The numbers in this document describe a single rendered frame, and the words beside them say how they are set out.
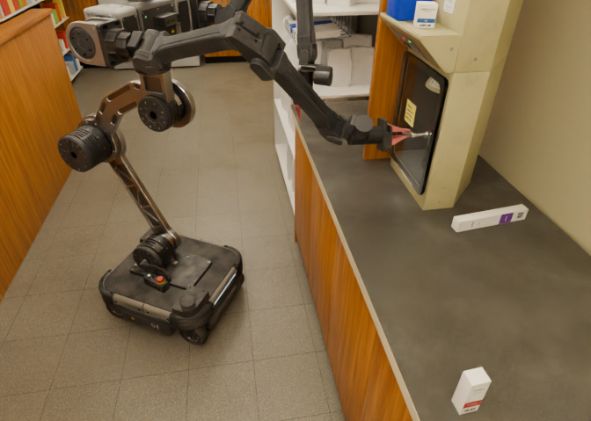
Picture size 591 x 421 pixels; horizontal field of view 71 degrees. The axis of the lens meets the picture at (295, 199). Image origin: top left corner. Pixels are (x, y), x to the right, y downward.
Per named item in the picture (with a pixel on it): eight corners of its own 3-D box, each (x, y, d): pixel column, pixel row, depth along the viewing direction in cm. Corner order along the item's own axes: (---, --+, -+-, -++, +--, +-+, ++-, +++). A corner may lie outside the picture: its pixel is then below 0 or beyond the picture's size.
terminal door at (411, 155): (390, 154, 163) (407, 50, 140) (422, 197, 138) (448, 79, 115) (389, 154, 163) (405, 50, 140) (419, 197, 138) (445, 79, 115)
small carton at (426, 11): (430, 24, 118) (434, 1, 115) (434, 28, 114) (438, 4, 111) (412, 24, 119) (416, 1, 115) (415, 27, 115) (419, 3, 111)
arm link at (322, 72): (307, 48, 155) (299, 48, 148) (337, 52, 152) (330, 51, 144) (304, 82, 160) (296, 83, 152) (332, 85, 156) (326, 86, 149)
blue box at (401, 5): (415, 13, 131) (420, -19, 126) (429, 20, 123) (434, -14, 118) (385, 14, 130) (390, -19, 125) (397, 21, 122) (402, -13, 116)
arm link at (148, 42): (128, 30, 119) (121, 45, 117) (158, 32, 116) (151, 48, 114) (146, 51, 127) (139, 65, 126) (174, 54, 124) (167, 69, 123)
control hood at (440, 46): (408, 43, 140) (413, 10, 134) (454, 73, 114) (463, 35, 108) (375, 44, 138) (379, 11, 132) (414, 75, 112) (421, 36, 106)
